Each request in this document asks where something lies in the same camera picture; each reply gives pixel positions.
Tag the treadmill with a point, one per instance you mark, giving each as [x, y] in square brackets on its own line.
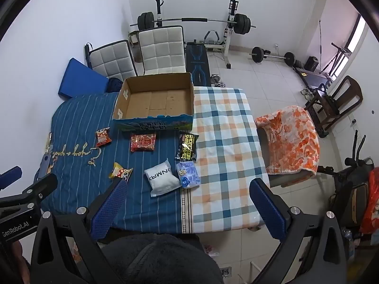
[314, 76]

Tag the pair of white shoes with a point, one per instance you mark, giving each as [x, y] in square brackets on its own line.
[307, 92]

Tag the dark wooden chair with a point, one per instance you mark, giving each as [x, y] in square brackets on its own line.
[351, 91]

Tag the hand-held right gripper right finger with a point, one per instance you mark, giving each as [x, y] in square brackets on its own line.
[268, 210]

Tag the small cardboard box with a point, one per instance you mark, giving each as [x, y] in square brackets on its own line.
[133, 40]

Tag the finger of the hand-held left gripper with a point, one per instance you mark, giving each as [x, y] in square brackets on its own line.
[41, 187]
[9, 176]

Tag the white quilted chair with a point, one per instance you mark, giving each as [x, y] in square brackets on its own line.
[111, 62]
[161, 50]

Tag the long barbell with plates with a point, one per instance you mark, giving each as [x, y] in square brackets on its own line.
[192, 19]

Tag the blue striped blanket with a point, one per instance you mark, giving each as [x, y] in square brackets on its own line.
[77, 130]

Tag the person's dark fleece clothing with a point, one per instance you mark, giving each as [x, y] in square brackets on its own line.
[160, 260]

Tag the dark blue knit cloth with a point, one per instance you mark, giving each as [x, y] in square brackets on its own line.
[115, 85]

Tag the window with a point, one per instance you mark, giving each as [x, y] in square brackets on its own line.
[356, 35]

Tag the red plastic bag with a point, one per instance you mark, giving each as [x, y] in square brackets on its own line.
[371, 201]

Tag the black speaker box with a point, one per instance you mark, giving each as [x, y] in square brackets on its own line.
[311, 63]

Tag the plaid bed sheet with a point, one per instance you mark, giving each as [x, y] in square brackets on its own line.
[225, 130]

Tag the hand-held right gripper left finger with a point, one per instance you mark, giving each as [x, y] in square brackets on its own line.
[109, 208]

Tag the white plastic packet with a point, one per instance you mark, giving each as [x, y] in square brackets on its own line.
[162, 179]

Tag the red panda snack packet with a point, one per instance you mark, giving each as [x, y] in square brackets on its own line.
[102, 137]

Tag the grey chair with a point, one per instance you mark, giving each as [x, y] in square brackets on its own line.
[284, 180]

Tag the black wipes packet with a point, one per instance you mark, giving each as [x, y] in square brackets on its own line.
[187, 147]

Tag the blue plastic packet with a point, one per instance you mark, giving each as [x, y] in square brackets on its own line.
[188, 175]

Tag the black scooter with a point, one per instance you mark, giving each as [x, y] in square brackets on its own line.
[352, 189]

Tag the yellow panda snack packet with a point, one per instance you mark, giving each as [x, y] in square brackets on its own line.
[120, 171]

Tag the black stand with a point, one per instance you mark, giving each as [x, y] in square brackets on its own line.
[340, 51]

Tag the barbell on rack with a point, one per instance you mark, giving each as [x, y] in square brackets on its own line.
[229, 38]

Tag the chrome dumbbell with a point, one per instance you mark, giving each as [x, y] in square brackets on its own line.
[217, 80]

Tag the red noodle packet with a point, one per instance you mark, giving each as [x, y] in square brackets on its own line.
[143, 142]

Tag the short barbell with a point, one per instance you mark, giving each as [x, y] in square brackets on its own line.
[257, 54]

